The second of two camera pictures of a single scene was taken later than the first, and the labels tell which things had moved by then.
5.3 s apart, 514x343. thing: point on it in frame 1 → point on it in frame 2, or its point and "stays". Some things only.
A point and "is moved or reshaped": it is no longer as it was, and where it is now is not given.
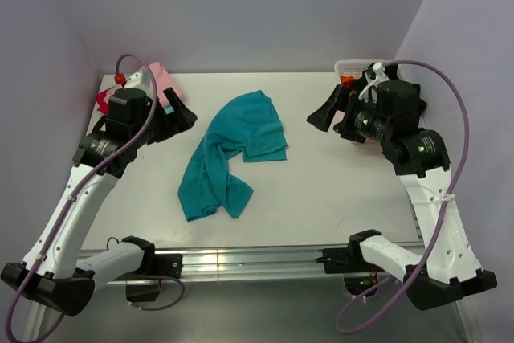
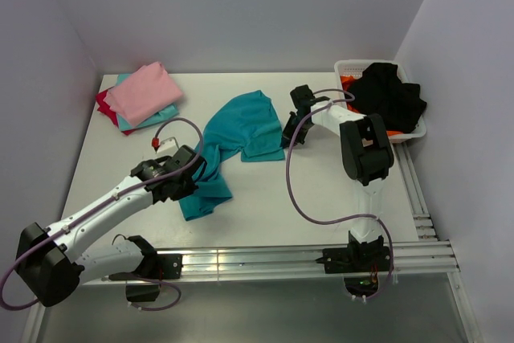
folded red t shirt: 104,107 stays
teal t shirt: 250,124 is moved or reshaped
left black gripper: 173,124 → 187,190
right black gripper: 322,117 → 287,134
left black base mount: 153,263 stays
